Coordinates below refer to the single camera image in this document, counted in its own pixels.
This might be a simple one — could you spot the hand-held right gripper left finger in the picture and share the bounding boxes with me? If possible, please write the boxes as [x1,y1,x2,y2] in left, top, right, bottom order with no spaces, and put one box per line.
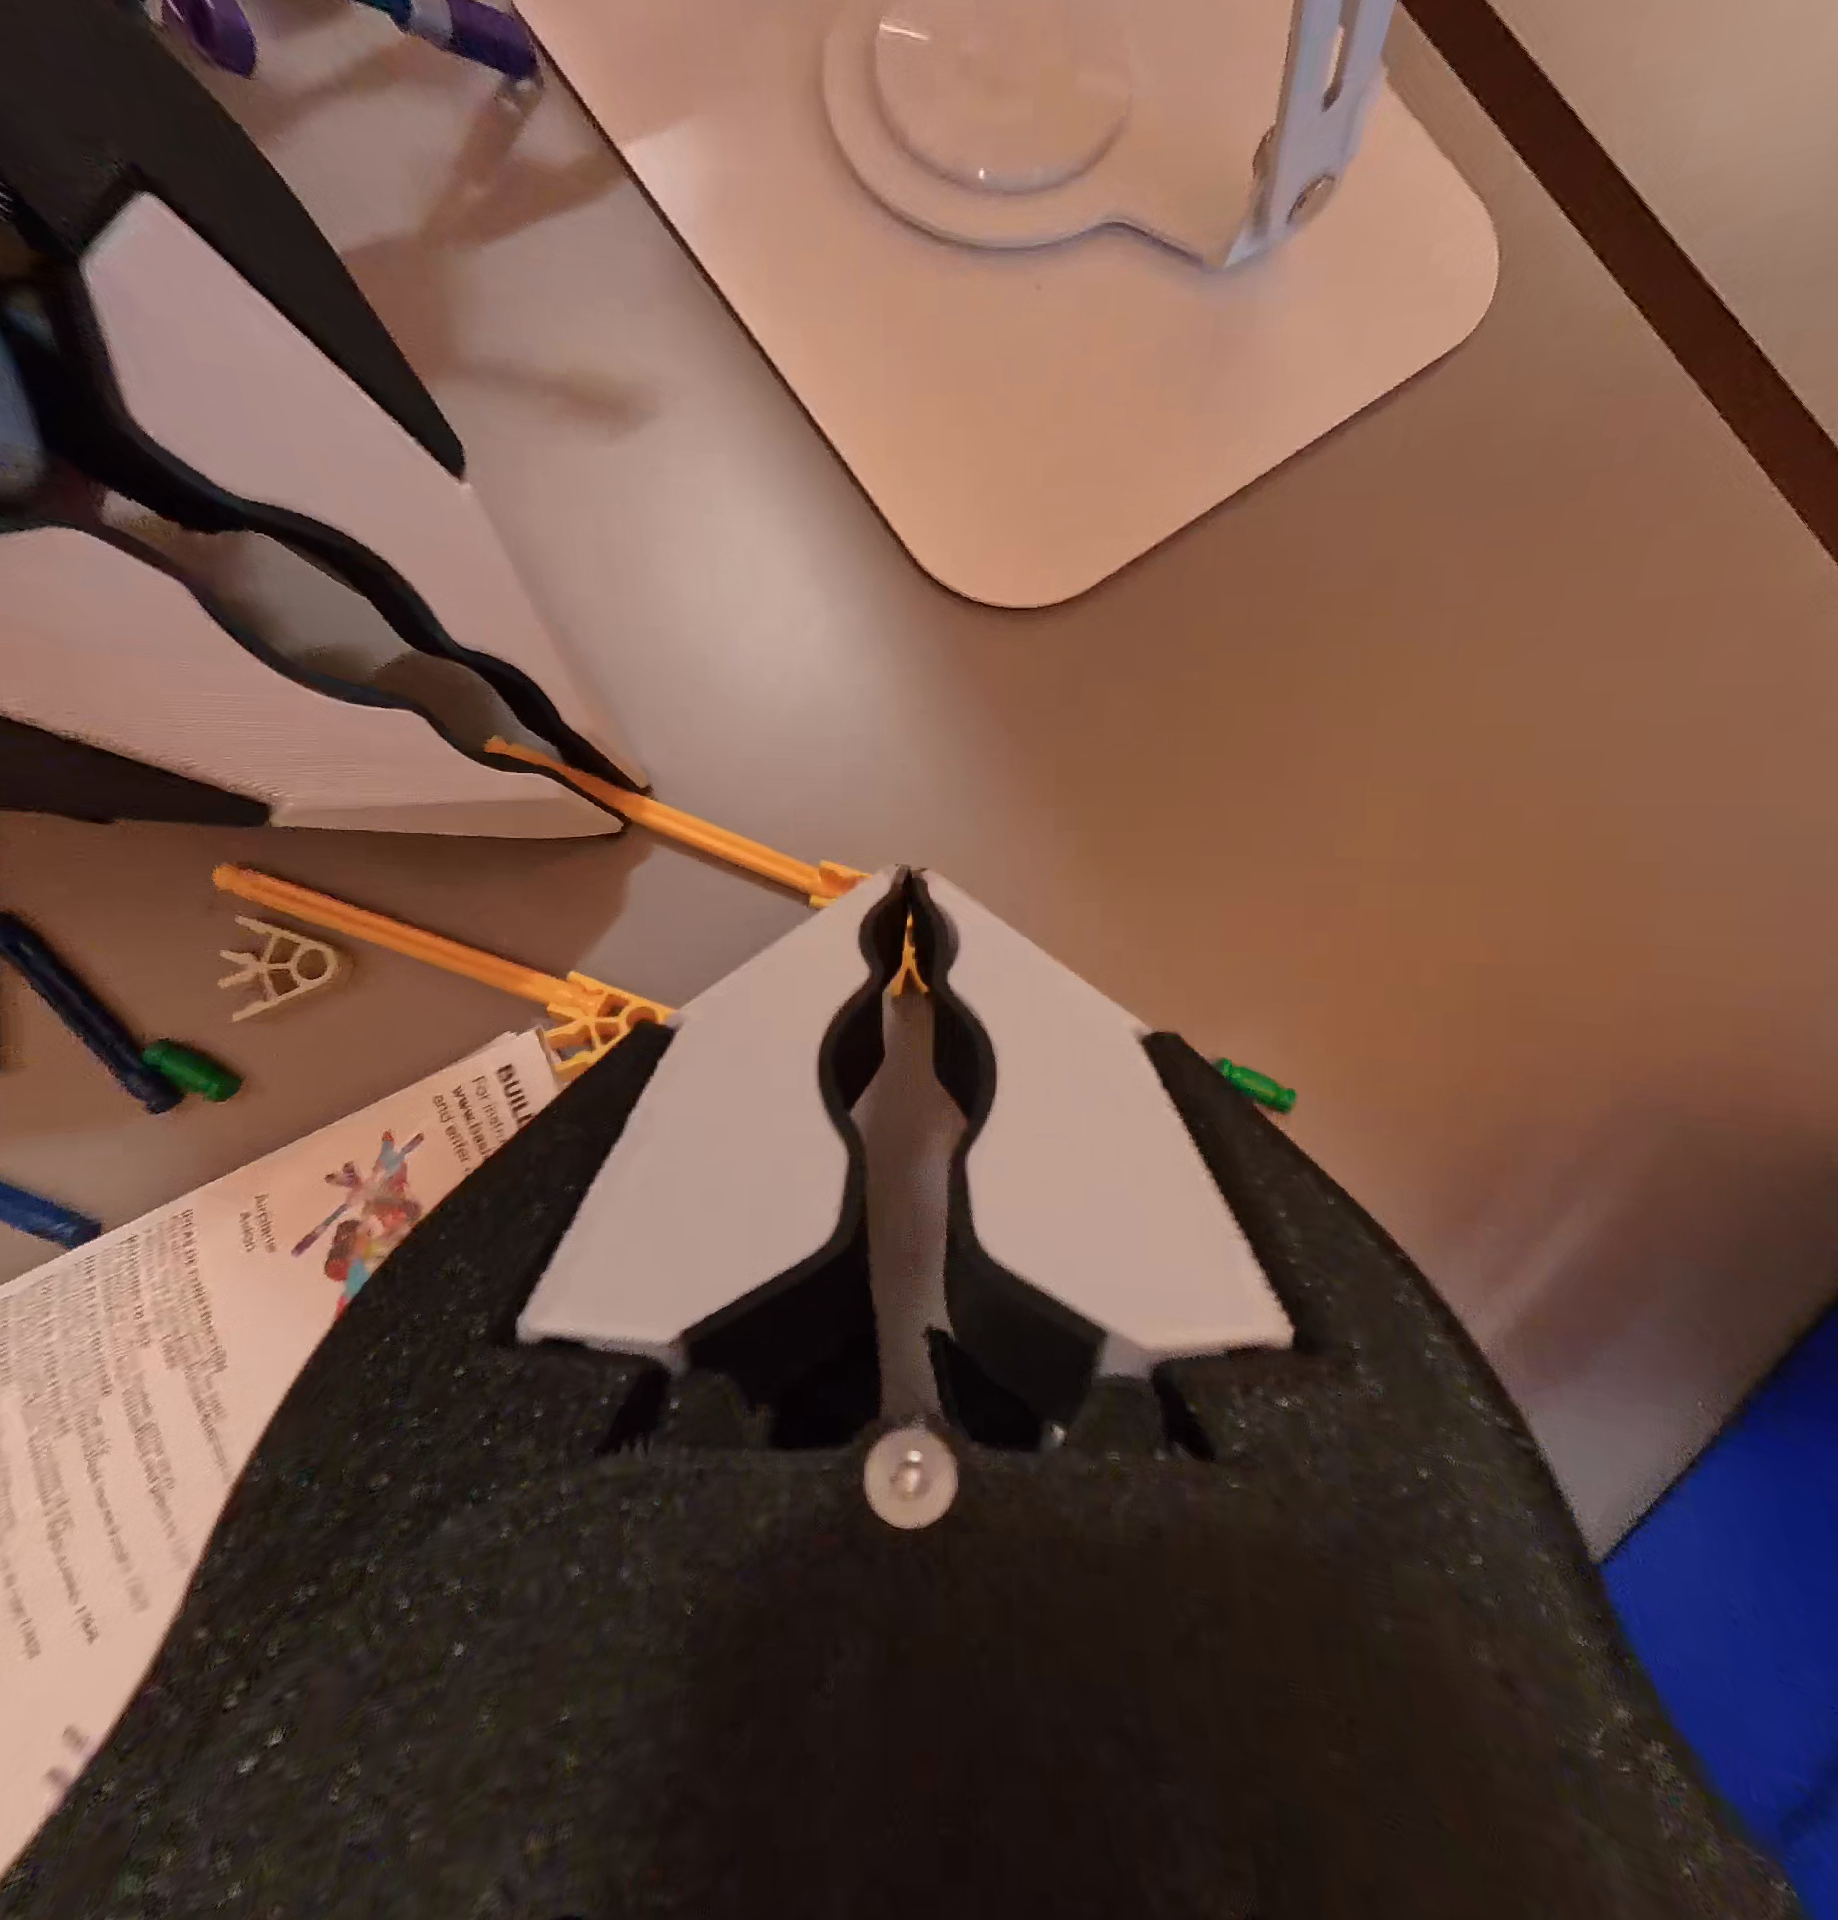
[516,865,913,1366]

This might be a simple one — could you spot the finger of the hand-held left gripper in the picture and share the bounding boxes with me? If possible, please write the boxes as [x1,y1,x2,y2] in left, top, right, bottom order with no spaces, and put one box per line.
[75,193,654,796]
[0,514,633,844]

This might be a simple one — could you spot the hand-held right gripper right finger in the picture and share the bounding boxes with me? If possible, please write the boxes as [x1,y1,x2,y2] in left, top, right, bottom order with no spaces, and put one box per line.
[907,865,1297,1366]

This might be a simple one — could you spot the orange fan connector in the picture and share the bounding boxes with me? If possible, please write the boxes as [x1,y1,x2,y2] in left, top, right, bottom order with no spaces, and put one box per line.
[540,973,677,1083]

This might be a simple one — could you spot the yellow rod with connectors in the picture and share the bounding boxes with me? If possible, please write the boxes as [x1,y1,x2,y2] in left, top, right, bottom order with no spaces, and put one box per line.
[813,858,935,1004]

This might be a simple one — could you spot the pale grey small connector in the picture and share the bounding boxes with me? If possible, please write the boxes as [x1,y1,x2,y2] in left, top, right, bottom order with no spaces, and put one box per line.
[216,917,353,1023]

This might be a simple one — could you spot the orange rod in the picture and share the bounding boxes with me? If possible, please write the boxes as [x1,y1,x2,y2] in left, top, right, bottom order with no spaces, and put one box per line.
[210,865,591,1008]
[484,734,861,907]

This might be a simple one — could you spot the white instruction booklet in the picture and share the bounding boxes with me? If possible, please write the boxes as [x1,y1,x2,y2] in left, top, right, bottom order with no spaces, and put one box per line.
[0,1027,561,1876]

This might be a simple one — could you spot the colourful construction toy model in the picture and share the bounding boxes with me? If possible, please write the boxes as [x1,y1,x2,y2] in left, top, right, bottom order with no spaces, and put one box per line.
[155,0,547,91]

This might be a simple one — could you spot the white metal stand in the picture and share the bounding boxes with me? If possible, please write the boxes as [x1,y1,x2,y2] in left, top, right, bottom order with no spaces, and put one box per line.
[514,0,1504,609]

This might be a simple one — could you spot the blue plastic bin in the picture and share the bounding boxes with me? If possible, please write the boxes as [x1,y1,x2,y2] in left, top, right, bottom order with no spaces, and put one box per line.
[1598,1260,1838,1920]

